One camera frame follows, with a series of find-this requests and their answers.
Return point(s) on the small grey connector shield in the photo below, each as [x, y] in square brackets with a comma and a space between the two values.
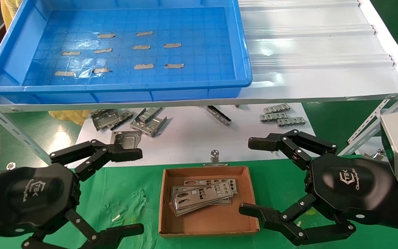
[291, 122]
[276, 109]
[273, 117]

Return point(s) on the blue plastic tray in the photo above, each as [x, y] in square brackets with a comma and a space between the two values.
[202, 20]

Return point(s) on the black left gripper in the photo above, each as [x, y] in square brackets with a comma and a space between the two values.
[22, 197]

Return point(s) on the grey stamped metal bracket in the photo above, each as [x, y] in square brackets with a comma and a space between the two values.
[154, 128]
[102, 121]
[126, 138]
[150, 113]
[124, 117]

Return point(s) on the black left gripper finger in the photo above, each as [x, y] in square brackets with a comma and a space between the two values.
[123, 155]
[123, 232]

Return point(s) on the shallow cardboard box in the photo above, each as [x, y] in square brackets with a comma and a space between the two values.
[212, 221]

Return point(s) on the silver computer IO shield plate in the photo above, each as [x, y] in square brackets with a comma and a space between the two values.
[234, 188]
[185, 210]
[175, 191]
[216, 190]

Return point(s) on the white metal shelf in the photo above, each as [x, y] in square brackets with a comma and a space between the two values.
[306, 52]

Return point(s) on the small white scrap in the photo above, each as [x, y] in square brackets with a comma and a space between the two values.
[116, 218]

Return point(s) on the white flat board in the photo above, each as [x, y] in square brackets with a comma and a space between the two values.
[192, 138]

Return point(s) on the long dark metal bar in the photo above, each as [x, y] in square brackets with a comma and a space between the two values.
[219, 117]

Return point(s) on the yellow plastic bag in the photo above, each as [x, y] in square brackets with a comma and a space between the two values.
[10, 12]
[71, 116]

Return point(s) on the grey perforated steel brace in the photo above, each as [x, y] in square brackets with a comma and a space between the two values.
[352, 143]
[12, 130]

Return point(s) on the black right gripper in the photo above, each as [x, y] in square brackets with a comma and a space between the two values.
[351, 186]

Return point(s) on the grey tape strip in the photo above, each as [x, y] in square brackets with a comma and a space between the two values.
[101, 70]
[64, 73]
[103, 50]
[106, 35]

